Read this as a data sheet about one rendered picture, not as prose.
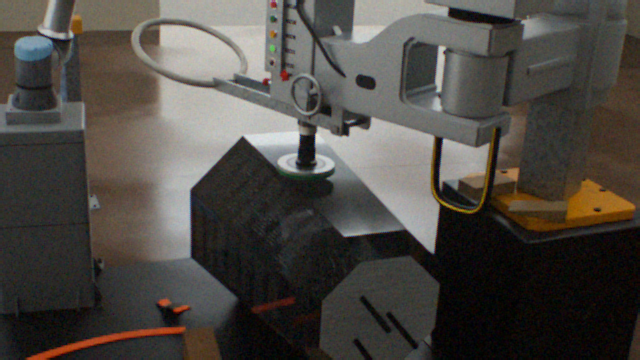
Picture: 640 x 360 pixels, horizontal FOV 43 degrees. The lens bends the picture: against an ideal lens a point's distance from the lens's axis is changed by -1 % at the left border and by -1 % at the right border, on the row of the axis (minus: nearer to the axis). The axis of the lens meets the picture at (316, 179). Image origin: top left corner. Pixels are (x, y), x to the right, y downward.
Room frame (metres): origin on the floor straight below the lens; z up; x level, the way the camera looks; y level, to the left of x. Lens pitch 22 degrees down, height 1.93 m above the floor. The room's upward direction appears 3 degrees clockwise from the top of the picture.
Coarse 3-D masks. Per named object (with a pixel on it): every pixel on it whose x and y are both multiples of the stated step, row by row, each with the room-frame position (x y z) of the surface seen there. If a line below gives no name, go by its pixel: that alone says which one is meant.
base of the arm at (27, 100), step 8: (16, 88) 3.22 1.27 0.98; (24, 88) 3.19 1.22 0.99; (32, 88) 3.19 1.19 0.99; (40, 88) 3.20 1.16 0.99; (48, 88) 3.24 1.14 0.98; (16, 96) 3.20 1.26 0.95; (24, 96) 3.19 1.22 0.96; (32, 96) 3.19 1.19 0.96; (40, 96) 3.20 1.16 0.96; (48, 96) 3.23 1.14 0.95; (56, 96) 3.27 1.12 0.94; (16, 104) 3.19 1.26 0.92; (24, 104) 3.17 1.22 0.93; (32, 104) 3.18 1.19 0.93; (40, 104) 3.19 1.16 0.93; (48, 104) 3.21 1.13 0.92; (56, 104) 3.26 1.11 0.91
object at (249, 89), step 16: (224, 80) 3.06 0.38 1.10; (240, 80) 3.15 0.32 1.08; (256, 80) 3.09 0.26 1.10; (240, 96) 2.99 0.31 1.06; (256, 96) 2.94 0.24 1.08; (288, 112) 2.83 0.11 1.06; (320, 112) 2.75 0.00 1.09; (352, 112) 2.78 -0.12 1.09; (336, 128) 2.64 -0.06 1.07; (368, 128) 2.74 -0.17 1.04
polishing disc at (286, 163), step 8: (280, 160) 2.86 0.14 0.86; (288, 160) 2.86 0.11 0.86; (320, 160) 2.88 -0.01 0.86; (328, 160) 2.89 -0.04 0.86; (280, 168) 2.80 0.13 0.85; (288, 168) 2.78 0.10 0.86; (296, 168) 2.78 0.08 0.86; (304, 168) 2.79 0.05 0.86; (312, 168) 2.79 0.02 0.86; (320, 168) 2.80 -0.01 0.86; (328, 168) 2.80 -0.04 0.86
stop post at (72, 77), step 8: (72, 24) 4.20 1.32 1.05; (80, 24) 4.22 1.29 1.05; (72, 32) 4.20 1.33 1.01; (80, 32) 4.22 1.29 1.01; (72, 40) 4.22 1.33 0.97; (72, 56) 4.22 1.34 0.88; (64, 64) 4.21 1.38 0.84; (72, 64) 4.22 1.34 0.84; (64, 72) 4.24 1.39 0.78; (72, 72) 4.22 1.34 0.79; (64, 80) 4.27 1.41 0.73; (72, 80) 4.22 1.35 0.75; (80, 80) 4.23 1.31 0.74; (72, 88) 4.22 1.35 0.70; (80, 88) 4.23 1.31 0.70; (72, 96) 4.22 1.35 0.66; (80, 96) 4.23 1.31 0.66; (96, 200) 4.31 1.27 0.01; (96, 208) 4.20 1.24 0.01
